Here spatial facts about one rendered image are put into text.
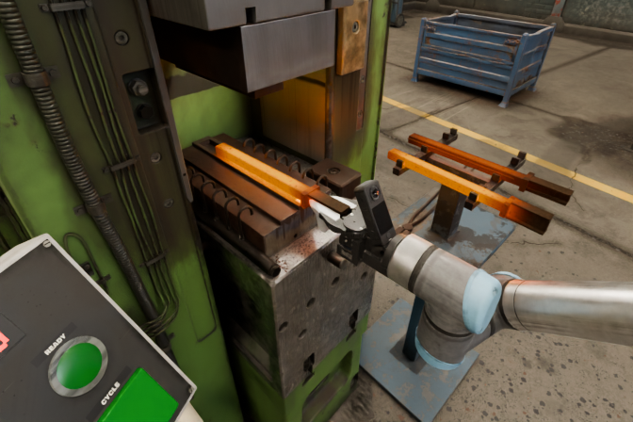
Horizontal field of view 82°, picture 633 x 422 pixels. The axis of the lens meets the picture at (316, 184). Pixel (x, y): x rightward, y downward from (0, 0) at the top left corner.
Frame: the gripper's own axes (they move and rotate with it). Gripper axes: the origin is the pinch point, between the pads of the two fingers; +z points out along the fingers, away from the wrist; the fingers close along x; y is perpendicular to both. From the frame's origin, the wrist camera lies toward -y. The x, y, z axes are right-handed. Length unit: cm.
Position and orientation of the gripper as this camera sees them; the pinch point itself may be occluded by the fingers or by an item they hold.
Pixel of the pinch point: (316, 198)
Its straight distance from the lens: 75.4
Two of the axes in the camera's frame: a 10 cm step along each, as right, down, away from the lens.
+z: -7.3, -4.0, 5.6
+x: 6.8, -4.0, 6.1
